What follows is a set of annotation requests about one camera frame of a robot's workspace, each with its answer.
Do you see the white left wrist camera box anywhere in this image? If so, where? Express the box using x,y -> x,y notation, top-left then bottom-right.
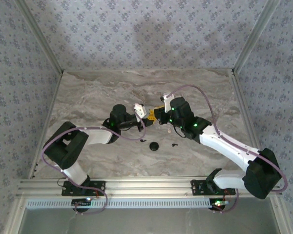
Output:
133,103 -> 147,117

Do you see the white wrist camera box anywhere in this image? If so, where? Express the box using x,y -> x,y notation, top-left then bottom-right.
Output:
133,103 -> 147,117
160,93 -> 175,113

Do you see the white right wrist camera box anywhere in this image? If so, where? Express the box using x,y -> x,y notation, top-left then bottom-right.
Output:
160,93 -> 175,113

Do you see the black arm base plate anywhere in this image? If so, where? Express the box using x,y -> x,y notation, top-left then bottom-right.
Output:
190,179 -> 236,196
61,180 -> 106,196

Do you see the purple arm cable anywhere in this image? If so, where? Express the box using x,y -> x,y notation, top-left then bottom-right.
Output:
42,107 -> 147,216
165,84 -> 289,215

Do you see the aluminium corner post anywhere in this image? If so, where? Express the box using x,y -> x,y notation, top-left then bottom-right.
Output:
14,0 -> 64,75
231,0 -> 282,75

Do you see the white slotted cable duct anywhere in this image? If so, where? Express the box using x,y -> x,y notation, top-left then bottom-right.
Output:
25,197 -> 227,210

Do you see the grey metal sheet panel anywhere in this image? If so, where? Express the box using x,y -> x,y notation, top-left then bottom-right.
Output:
19,208 -> 283,234

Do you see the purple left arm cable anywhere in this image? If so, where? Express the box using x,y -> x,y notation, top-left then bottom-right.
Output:
42,107 -> 147,216

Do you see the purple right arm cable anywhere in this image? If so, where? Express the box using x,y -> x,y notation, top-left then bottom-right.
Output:
165,84 -> 289,215

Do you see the aluminium table side rail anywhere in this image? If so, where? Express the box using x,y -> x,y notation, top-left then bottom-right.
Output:
230,70 -> 271,177
28,70 -> 64,178

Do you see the aluminium mounting rail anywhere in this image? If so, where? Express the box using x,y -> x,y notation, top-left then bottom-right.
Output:
16,177 -> 283,197

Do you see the black controller board with LED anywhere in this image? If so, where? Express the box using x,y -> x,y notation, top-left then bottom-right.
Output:
71,197 -> 93,213
209,197 -> 229,212

